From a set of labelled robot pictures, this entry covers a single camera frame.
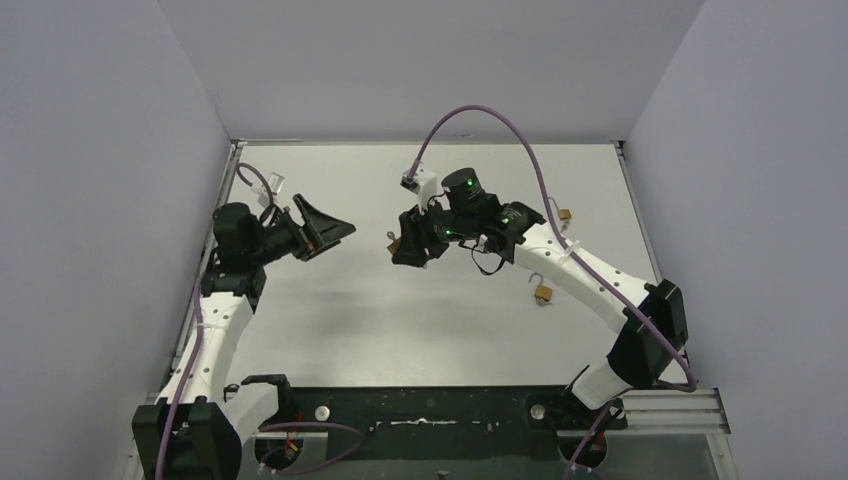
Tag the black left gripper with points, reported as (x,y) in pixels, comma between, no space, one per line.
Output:
(309,230)

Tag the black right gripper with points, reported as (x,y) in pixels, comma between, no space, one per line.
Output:
(416,237)

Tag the large brass padlock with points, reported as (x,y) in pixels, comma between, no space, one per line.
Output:
(393,244)

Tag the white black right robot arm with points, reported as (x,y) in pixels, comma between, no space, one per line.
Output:
(647,319)

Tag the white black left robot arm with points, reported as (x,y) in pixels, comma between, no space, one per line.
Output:
(192,430)

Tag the small brass padlock middle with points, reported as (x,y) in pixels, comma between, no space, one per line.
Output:
(542,294)

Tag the small brass padlock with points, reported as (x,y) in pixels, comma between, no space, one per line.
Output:
(542,294)
(564,215)

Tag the small brass padlock far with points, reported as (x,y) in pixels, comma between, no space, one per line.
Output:
(564,215)

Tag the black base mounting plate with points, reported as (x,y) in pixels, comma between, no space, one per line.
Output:
(540,423)

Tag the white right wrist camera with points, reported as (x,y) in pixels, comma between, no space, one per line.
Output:
(421,182)

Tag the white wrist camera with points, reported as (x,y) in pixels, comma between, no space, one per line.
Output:
(421,182)
(272,188)

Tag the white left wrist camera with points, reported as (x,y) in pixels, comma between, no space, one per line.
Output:
(272,188)

